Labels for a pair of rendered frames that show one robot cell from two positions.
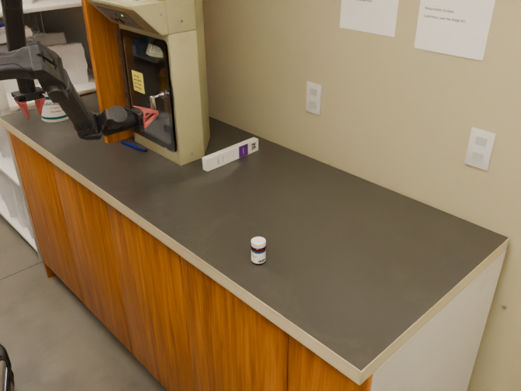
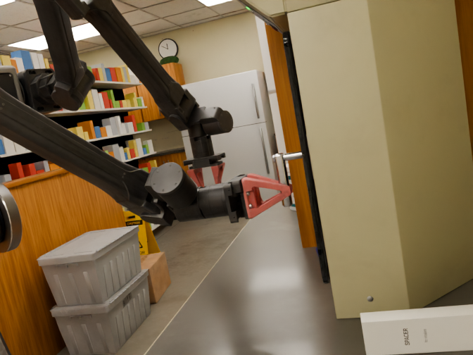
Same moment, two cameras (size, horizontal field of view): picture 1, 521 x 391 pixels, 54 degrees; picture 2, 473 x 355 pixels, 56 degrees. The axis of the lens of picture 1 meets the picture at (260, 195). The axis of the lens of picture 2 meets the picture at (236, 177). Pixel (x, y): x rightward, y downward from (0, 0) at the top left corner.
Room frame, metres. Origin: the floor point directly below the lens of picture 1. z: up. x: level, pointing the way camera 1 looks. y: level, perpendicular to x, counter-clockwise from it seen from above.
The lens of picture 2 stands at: (1.25, -0.21, 1.28)
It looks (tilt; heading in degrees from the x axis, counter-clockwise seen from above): 8 degrees down; 59
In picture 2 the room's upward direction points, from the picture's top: 11 degrees counter-clockwise
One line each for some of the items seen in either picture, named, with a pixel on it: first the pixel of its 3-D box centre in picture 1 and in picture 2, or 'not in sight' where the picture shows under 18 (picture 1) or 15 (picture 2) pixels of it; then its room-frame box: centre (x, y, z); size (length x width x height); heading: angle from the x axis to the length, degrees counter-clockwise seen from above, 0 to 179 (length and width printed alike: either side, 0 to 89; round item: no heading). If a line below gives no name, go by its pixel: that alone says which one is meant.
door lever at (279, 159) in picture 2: (157, 106); (293, 177); (1.70, 0.36, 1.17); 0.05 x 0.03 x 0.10; 133
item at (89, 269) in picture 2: not in sight; (96, 263); (1.86, 2.76, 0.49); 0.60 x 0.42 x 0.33; 43
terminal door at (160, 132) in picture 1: (147, 90); (313, 151); (1.79, 0.41, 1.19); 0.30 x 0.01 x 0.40; 43
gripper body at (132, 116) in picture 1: (126, 120); (224, 199); (1.61, 0.45, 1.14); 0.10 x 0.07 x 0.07; 42
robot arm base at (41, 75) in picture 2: not in sight; (49, 88); (1.50, 1.12, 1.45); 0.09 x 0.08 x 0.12; 21
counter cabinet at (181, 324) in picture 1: (205, 267); not in sight; (1.72, 0.24, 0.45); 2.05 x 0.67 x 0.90; 43
